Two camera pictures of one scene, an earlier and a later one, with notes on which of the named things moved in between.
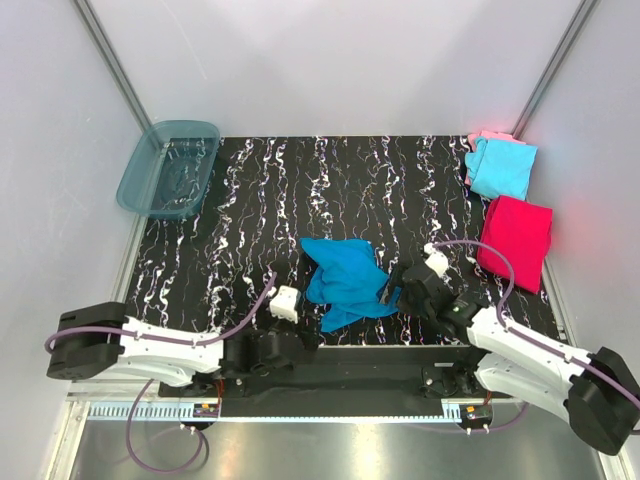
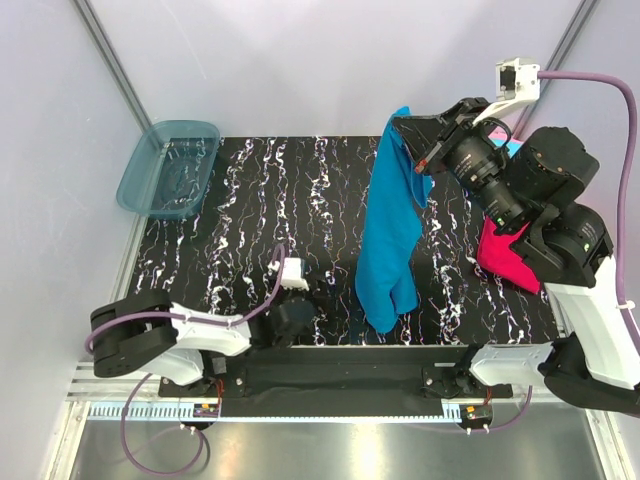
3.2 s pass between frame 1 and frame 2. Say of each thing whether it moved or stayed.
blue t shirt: moved
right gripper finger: moved
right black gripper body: moved
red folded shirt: stayed
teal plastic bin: stayed
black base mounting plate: stayed
